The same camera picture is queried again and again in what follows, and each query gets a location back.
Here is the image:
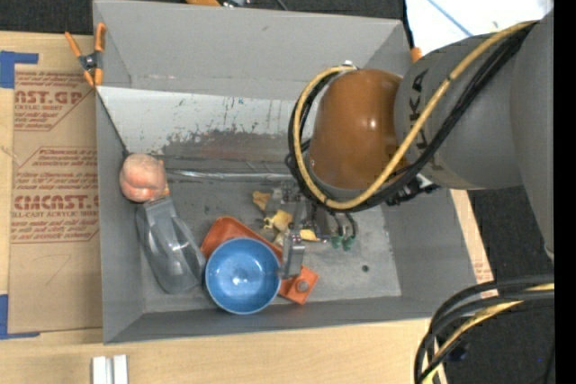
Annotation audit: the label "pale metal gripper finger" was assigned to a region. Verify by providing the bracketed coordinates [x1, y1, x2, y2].
[278, 231, 308, 281]
[265, 186, 301, 218]

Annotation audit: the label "yellow crumpled thing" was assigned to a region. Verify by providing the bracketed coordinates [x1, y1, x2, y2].
[250, 190, 321, 245]

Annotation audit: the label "blue bowl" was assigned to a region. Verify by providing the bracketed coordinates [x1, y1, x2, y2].
[203, 237, 284, 316]

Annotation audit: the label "orange flat plastic tool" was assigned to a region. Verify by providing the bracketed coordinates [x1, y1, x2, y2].
[199, 216, 320, 307]

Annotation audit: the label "clear plastic bottle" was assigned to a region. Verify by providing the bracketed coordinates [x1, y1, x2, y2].
[134, 196, 207, 296]

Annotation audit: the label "pink toy peach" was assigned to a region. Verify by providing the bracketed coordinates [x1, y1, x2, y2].
[118, 152, 170, 204]

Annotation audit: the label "grey metal bin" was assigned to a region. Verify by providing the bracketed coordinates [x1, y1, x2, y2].
[92, 0, 479, 345]

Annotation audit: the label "brown cardboard board red print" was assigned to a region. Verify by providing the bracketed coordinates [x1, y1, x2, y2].
[0, 30, 105, 336]

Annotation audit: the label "black cylinder on white bracket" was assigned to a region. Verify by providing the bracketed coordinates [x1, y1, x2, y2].
[387, 173, 440, 208]

